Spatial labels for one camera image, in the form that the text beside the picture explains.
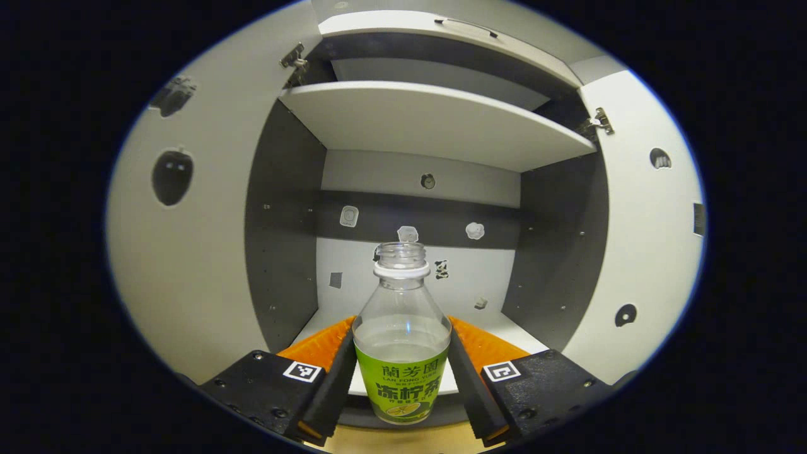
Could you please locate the grey white cabinet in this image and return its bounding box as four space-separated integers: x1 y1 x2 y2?
245 0 611 429

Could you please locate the metal left door hinge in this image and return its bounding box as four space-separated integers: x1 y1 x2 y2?
280 42 308 69

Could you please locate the white cabinet shelf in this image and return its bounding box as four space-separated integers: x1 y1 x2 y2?
279 81 597 173

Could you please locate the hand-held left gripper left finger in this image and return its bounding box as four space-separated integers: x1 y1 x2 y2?
200 315 358 447

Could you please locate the black drawer handle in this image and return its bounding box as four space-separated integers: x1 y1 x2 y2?
434 18 499 38

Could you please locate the clear bottle with green label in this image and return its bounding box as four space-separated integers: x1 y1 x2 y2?
352 242 452 425

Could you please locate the white cabinet door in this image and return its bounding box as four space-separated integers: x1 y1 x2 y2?
106 0 323 385
560 69 705 385

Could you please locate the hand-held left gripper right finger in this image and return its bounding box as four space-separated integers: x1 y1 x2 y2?
446 315 615 448

